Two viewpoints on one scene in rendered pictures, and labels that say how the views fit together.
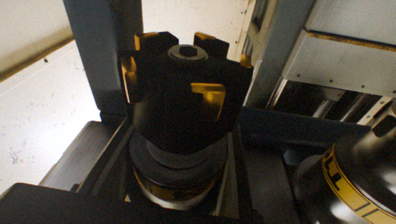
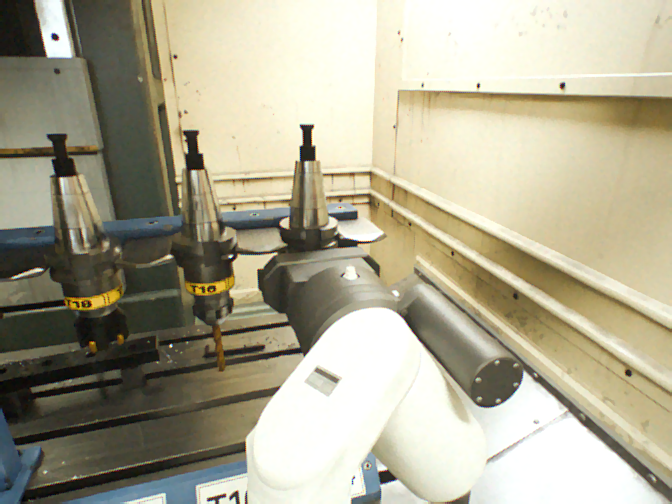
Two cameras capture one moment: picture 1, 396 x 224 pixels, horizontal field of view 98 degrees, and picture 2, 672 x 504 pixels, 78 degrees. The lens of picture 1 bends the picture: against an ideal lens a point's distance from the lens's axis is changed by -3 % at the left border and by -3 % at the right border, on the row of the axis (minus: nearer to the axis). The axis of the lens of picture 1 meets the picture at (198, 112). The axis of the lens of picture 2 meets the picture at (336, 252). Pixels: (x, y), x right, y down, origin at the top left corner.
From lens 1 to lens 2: 0.46 m
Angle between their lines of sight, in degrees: 65
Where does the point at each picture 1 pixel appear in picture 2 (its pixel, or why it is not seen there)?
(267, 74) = (112, 51)
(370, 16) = (18, 189)
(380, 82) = not seen: outside the picture
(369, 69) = not seen: outside the picture
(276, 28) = (145, 139)
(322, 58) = (37, 113)
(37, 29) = (471, 123)
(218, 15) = (224, 102)
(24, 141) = not seen: outside the picture
